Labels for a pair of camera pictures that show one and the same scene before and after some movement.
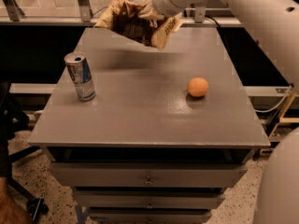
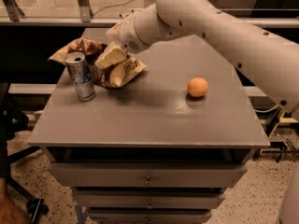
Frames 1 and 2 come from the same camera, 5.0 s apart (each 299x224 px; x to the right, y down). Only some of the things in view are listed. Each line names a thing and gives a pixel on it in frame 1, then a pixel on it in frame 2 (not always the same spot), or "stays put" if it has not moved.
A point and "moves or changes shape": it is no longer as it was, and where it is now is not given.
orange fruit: [198, 87] stays put
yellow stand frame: [286, 119] stays put
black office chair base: [12, 119] stays put
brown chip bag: [125, 15] moves or changes shape
